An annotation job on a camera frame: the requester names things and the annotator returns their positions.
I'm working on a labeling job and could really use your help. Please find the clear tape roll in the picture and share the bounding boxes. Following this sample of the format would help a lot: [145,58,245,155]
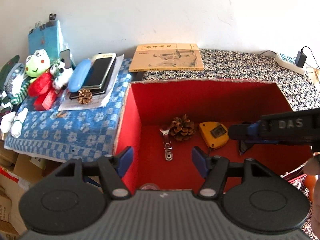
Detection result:
[139,183,160,191]

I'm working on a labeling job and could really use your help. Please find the yellow tape measure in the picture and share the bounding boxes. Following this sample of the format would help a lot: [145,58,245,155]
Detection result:
[199,121,229,150]

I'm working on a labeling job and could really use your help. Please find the patterned black white cloth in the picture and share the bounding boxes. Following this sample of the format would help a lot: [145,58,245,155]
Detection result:
[142,49,319,111]

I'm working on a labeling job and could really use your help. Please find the pine cone in box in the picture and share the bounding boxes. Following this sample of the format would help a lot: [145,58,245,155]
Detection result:
[169,114,195,141]

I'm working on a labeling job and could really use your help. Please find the red cardboard box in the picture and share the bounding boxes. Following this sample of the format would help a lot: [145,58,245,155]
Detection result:
[114,80,312,192]

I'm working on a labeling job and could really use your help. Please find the orange gourd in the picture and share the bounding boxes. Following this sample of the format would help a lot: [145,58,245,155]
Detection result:
[304,175,318,202]

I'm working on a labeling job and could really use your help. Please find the blue floral towel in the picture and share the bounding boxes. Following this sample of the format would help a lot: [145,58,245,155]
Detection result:
[4,59,132,161]

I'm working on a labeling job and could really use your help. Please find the white power strip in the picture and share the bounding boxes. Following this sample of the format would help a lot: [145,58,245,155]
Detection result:
[275,53,306,75]

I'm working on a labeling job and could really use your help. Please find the black power adapter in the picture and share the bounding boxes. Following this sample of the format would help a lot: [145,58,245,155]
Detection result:
[295,51,306,68]

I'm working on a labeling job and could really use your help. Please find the black notebook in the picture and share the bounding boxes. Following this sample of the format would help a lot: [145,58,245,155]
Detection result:
[69,57,117,100]

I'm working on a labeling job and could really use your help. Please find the pine cone on paper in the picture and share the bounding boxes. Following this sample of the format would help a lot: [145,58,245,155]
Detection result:
[77,88,93,105]

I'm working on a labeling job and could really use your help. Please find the white paper sheet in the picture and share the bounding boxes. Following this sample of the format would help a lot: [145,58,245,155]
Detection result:
[58,54,124,111]

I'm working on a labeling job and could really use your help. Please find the black smartphone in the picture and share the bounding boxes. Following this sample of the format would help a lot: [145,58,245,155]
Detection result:
[82,53,116,89]

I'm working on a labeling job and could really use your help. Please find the blue glasses case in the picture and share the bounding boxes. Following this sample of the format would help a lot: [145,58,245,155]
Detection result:
[68,59,91,93]

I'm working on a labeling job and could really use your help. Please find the brown cardboard boxes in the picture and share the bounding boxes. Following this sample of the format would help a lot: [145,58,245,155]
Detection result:
[1,141,61,235]

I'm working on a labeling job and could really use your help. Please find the small red box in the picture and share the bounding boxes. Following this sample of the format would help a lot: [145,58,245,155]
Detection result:
[33,88,60,111]

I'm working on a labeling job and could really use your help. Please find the yellow paperback book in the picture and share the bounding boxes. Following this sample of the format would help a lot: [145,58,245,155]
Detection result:
[129,43,204,72]

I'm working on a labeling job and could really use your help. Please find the white panda plush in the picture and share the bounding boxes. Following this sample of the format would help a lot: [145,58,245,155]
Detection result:
[49,61,73,90]

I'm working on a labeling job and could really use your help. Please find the green frog plush toy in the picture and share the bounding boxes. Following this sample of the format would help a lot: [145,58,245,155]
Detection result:
[25,49,50,78]

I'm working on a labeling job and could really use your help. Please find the blue paper bag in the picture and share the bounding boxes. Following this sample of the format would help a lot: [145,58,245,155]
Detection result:
[28,13,75,68]

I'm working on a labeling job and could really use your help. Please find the metal keychain clasp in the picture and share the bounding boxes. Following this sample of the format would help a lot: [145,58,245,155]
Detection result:
[159,128,173,161]

